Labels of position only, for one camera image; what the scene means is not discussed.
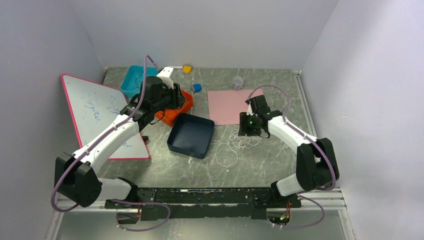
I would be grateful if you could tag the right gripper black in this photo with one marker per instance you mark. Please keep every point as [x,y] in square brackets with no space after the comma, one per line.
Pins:
[243,128]

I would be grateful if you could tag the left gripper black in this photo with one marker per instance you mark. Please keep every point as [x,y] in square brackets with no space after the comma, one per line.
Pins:
[178,99]

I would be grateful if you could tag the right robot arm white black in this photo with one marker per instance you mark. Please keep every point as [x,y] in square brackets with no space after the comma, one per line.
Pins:
[316,164]

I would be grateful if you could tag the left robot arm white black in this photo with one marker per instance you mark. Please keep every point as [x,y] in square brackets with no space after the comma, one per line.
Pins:
[76,183]

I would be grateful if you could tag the orange plastic tray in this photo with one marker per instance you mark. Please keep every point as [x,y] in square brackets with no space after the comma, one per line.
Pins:
[169,116]

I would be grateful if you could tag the blue cube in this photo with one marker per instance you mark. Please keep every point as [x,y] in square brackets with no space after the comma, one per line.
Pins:
[197,87]

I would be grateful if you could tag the pink clipboard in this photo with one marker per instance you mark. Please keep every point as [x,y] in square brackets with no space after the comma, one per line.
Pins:
[225,106]

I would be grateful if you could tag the yellow cube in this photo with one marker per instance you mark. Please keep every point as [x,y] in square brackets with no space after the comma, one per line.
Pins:
[187,69]

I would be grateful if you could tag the teal plastic tray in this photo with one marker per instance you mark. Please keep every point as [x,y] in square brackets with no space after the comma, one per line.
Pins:
[133,81]

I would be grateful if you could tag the dark blue plastic tray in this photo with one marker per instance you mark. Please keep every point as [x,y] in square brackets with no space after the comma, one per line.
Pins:
[191,135]

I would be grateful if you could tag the black whiteboard stand foot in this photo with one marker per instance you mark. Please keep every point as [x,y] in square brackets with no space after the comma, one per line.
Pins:
[145,138]

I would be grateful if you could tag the small clear plastic cup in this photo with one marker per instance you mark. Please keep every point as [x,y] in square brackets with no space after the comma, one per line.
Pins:
[237,83]

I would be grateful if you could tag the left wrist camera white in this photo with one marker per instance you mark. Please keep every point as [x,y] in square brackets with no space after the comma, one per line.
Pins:
[165,75]

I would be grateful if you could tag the whiteboard with pink frame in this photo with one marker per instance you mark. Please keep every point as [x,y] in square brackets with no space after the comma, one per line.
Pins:
[95,108]

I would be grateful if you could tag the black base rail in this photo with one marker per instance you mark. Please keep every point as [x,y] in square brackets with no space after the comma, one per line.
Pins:
[191,203]

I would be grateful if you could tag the aluminium frame rail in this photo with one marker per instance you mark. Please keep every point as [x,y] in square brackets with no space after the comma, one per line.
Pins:
[323,215]

